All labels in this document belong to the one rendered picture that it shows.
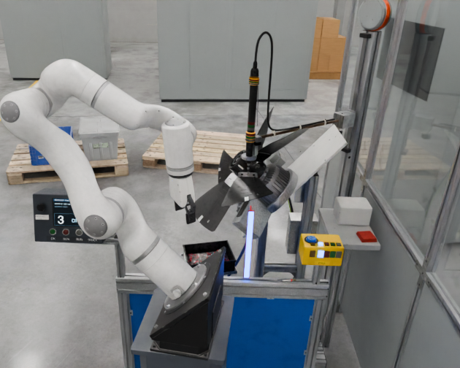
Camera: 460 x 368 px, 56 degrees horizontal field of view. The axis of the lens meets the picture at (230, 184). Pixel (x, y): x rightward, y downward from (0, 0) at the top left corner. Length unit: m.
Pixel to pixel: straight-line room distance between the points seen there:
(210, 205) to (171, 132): 0.92
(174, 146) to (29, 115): 0.40
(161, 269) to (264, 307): 0.71
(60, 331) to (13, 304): 0.45
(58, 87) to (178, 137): 0.36
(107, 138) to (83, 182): 3.42
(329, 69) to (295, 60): 2.51
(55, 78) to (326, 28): 8.85
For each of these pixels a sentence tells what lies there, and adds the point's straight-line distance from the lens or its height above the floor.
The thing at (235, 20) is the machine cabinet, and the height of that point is 1.34.
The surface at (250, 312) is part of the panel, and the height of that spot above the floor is 0.68.
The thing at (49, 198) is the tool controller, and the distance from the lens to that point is 1.75.
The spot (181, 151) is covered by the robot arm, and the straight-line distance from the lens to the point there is 1.26.
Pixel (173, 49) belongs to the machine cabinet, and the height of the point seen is 0.88.
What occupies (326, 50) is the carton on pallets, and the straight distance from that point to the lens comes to 10.00.
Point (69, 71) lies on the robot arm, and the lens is 1.31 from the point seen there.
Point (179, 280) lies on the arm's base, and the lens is 1.42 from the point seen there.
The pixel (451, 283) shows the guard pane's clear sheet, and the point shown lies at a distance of 1.77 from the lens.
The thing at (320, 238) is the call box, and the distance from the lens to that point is 1.81.
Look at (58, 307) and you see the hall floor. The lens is 3.16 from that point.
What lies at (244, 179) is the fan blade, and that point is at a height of 1.19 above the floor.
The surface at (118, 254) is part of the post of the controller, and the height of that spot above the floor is 0.97.
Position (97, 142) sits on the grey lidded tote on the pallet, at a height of 0.37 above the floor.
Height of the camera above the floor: 2.03
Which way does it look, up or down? 26 degrees down
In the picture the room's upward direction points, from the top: 3 degrees clockwise
